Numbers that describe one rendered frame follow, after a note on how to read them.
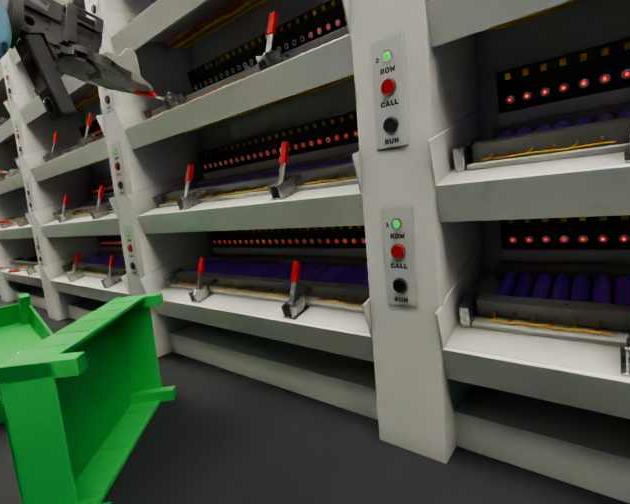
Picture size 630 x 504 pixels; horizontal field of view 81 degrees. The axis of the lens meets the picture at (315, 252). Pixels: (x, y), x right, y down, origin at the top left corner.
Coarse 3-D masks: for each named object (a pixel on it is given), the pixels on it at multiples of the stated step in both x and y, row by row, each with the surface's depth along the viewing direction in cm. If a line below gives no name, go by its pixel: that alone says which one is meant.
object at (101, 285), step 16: (112, 240) 134; (80, 256) 139; (96, 256) 139; (112, 256) 105; (48, 272) 131; (64, 272) 135; (80, 272) 123; (96, 272) 124; (112, 272) 115; (64, 288) 126; (80, 288) 115; (96, 288) 107; (112, 288) 102; (128, 288) 94
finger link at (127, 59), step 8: (128, 48) 64; (112, 56) 62; (120, 56) 63; (128, 56) 64; (136, 56) 65; (120, 64) 63; (128, 64) 64; (136, 64) 65; (104, 72) 61; (136, 72) 65; (120, 80) 64; (128, 80) 64; (136, 80) 64; (144, 80) 66; (136, 88) 66; (144, 88) 67; (152, 88) 69
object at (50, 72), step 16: (16, 48) 56; (32, 48) 54; (32, 64) 55; (48, 64) 55; (32, 80) 57; (48, 80) 55; (48, 96) 56; (64, 96) 57; (48, 112) 58; (64, 112) 57
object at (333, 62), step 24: (336, 48) 47; (264, 72) 55; (288, 72) 53; (312, 72) 51; (336, 72) 49; (216, 96) 63; (240, 96) 60; (264, 96) 57; (288, 96) 55; (120, 120) 82; (144, 120) 86; (168, 120) 73; (192, 120) 69; (216, 120) 65; (144, 144) 81
